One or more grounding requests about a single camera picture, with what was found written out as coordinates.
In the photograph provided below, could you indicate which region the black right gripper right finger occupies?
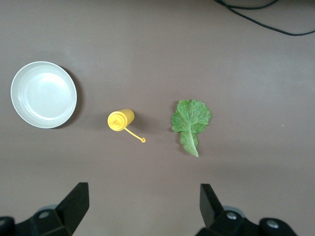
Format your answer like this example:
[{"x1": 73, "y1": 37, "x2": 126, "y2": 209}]
[{"x1": 196, "y1": 183, "x2": 298, "y2": 236}]

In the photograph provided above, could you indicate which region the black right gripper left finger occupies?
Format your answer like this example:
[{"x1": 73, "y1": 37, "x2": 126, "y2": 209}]
[{"x1": 0, "y1": 182, "x2": 89, "y2": 236}]

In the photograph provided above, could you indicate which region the green lettuce leaf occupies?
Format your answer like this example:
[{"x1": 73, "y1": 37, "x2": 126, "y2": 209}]
[{"x1": 171, "y1": 99, "x2": 212, "y2": 158}]

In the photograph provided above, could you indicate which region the beige round plate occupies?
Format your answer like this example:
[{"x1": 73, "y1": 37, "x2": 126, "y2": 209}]
[{"x1": 10, "y1": 60, "x2": 78, "y2": 129}]

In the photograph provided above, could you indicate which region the yellow squeeze bottle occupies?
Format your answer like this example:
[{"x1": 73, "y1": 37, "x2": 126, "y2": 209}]
[{"x1": 107, "y1": 108, "x2": 146, "y2": 144}]

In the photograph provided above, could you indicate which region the black looped cable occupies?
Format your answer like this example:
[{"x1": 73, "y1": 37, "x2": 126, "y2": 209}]
[
  {"x1": 220, "y1": 0, "x2": 283, "y2": 10},
  {"x1": 214, "y1": 0, "x2": 315, "y2": 37}
]

